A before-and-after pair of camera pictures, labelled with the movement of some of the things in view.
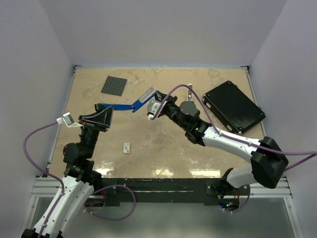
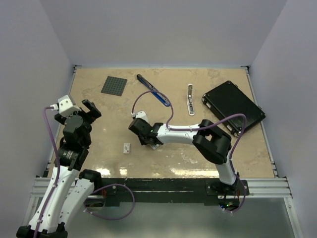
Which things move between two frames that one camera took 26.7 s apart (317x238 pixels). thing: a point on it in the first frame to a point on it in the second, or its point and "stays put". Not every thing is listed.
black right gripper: x=160 y=96 to x=142 y=141
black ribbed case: x=236 y=110 stays put
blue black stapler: x=145 y=95 to x=159 y=95
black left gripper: x=100 y=120 to x=93 y=113
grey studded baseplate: x=114 y=86 stays put
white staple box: x=126 y=148 stays put
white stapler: x=190 y=92 stays put
